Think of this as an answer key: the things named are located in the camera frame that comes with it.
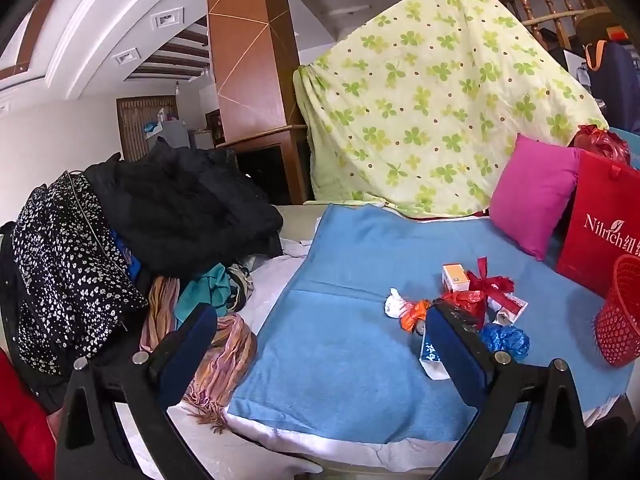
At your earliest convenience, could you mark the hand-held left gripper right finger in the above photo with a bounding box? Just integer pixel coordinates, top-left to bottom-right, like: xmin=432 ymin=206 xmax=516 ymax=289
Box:
xmin=426 ymin=302 xmax=588 ymax=480

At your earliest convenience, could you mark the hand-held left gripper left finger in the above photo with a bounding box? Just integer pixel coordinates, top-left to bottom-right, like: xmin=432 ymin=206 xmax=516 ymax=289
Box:
xmin=54 ymin=302 xmax=219 ymax=480

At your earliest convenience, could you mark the blue plastic bag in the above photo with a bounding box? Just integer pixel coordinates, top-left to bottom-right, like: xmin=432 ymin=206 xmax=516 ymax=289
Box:
xmin=479 ymin=322 xmax=531 ymax=363

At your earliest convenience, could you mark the orange plastic bag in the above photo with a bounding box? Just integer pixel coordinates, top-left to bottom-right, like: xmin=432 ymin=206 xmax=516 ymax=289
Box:
xmin=399 ymin=299 xmax=432 ymax=333

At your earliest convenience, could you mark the red ribbon bow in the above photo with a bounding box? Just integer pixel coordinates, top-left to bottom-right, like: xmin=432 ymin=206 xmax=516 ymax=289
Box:
xmin=465 ymin=256 xmax=516 ymax=311

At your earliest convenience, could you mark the white tissue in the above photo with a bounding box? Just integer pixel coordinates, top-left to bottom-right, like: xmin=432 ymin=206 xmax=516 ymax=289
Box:
xmin=384 ymin=287 xmax=416 ymax=318

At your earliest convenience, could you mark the red plastic basket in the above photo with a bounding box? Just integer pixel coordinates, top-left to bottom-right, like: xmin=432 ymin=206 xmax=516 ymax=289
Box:
xmin=594 ymin=254 xmax=640 ymax=367

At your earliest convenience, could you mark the white blue packet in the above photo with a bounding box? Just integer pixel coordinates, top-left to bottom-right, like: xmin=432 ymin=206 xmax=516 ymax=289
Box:
xmin=417 ymin=332 xmax=451 ymax=382

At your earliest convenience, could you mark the striped fringed scarf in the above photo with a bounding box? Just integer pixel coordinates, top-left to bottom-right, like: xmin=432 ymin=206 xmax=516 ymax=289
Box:
xmin=140 ymin=275 xmax=258 ymax=433

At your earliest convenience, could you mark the small red plastic bag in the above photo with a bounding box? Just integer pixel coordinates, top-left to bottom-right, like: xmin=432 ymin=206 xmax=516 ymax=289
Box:
xmin=440 ymin=290 xmax=487 ymax=332

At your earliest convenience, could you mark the teal cloth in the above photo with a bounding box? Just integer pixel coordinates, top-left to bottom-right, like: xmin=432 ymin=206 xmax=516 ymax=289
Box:
xmin=175 ymin=262 xmax=251 ymax=326

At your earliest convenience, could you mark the white red flat box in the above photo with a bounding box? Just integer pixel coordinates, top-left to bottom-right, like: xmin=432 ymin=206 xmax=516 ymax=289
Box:
xmin=487 ymin=292 xmax=530 ymax=326

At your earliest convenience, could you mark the white orange small box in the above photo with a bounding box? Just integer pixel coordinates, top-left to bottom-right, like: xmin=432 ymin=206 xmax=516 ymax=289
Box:
xmin=441 ymin=262 xmax=471 ymax=293

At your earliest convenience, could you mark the blue towel blanket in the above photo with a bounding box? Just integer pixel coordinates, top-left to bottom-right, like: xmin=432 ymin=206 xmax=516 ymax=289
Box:
xmin=227 ymin=202 xmax=633 ymax=445

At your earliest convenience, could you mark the black jacket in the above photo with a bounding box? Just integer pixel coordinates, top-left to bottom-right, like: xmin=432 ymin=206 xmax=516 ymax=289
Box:
xmin=82 ymin=136 xmax=285 ymax=277

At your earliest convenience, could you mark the black white floral garment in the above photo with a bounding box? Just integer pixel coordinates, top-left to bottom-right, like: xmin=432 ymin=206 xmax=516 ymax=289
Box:
xmin=11 ymin=170 xmax=150 ymax=377

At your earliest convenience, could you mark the pink pillow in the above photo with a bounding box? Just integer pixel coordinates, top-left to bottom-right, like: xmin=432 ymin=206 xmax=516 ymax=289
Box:
xmin=489 ymin=134 xmax=586 ymax=261

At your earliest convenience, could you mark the red paper shopping bag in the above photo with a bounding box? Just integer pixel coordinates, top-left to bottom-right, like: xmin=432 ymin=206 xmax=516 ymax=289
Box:
xmin=555 ymin=150 xmax=640 ymax=301

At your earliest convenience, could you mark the red cloth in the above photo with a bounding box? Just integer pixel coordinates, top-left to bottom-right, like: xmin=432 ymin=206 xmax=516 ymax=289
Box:
xmin=0 ymin=350 xmax=56 ymax=480

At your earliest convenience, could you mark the dark wooden cabinet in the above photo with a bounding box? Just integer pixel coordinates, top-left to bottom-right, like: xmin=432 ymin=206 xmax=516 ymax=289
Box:
xmin=215 ymin=125 xmax=313 ymax=206

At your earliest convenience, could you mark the grey fridge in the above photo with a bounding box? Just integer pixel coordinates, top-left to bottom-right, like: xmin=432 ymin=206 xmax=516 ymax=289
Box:
xmin=160 ymin=120 xmax=216 ymax=151

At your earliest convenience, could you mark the brown wooden door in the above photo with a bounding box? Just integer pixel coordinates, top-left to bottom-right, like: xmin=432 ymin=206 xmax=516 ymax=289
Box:
xmin=116 ymin=95 xmax=178 ymax=161

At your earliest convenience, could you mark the green clover print blanket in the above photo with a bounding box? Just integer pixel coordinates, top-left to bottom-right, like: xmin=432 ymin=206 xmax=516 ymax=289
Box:
xmin=292 ymin=0 xmax=611 ymax=220

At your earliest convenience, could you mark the large red plastic bag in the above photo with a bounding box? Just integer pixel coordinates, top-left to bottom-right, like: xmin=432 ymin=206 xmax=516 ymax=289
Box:
xmin=572 ymin=124 xmax=631 ymax=166

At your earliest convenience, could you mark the brown wooden pillar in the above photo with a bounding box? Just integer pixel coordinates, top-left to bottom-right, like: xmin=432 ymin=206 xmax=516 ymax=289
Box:
xmin=206 ymin=0 xmax=301 ymax=143

